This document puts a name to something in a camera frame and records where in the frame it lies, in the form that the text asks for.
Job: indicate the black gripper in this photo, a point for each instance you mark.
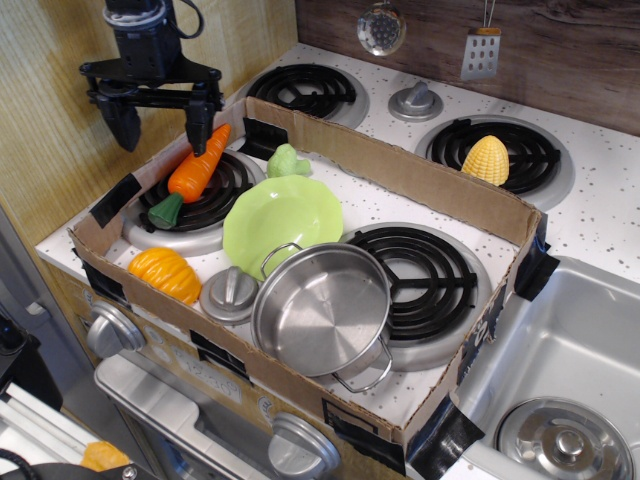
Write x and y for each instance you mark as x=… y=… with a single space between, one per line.
x=152 y=71

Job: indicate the orange toy carrot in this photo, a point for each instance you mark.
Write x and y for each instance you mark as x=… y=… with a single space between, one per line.
x=188 y=181

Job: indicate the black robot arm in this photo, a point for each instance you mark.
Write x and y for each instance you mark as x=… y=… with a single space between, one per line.
x=140 y=11

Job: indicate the light green plate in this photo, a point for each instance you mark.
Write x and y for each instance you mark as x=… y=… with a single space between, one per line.
x=268 y=221

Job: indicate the cardboard fence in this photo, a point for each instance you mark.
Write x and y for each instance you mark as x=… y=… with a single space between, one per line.
x=372 y=444

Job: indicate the front left black burner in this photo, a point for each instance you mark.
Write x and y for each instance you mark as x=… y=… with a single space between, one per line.
x=198 y=230

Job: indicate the black burner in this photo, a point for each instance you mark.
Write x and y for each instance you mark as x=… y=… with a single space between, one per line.
x=198 y=230
x=438 y=287
x=320 y=91
x=542 y=171

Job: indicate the green toy vegetable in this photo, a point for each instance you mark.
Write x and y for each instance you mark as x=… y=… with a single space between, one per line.
x=285 y=162

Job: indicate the orange toy pumpkin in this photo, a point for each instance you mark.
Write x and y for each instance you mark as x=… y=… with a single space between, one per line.
x=167 y=271

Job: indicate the back left black burner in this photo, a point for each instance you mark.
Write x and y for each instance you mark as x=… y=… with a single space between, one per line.
x=320 y=91

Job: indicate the silver stove knob front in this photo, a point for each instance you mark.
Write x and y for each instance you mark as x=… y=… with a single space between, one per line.
x=228 y=296

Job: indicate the silver stove knob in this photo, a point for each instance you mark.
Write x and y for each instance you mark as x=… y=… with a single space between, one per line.
x=415 y=104
x=228 y=296

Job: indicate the left oven knob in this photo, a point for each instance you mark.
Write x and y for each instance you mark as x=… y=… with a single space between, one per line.
x=112 y=331

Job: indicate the oven knob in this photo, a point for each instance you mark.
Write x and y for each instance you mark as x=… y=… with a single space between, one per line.
x=112 y=331
x=298 y=451

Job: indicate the hanging metal strainer ladle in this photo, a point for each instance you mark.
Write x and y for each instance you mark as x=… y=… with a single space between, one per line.
x=381 y=29

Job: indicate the stainless steel pot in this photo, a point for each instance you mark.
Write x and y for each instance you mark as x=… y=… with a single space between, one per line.
x=325 y=311

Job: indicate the silver stove knob back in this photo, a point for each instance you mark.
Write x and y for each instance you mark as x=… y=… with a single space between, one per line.
x=415 y=104

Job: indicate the hanging metal spatula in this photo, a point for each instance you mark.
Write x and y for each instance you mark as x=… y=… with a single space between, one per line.
x=482 y=48

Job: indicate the yellow toy corn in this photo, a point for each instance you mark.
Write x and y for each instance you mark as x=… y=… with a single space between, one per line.
x=488 y=160

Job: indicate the front right black burner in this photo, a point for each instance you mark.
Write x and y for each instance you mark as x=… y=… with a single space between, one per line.
x=438 y=287

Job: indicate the orange object bottom left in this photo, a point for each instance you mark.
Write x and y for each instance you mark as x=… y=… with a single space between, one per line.
x=101 y=456

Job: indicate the right oven knob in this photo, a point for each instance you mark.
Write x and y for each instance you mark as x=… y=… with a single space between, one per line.
x=298 y=451

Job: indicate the back right black burner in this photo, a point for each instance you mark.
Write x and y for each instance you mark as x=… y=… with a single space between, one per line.
x=542 y=171

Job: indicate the silver sink basin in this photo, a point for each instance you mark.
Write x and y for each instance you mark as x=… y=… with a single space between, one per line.
x=578 y=340

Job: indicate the metal lid in sink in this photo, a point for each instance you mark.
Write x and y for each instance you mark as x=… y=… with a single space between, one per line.
x=564 y=440

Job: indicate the silver oven door handle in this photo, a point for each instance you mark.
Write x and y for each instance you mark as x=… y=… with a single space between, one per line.
x=193 y=436

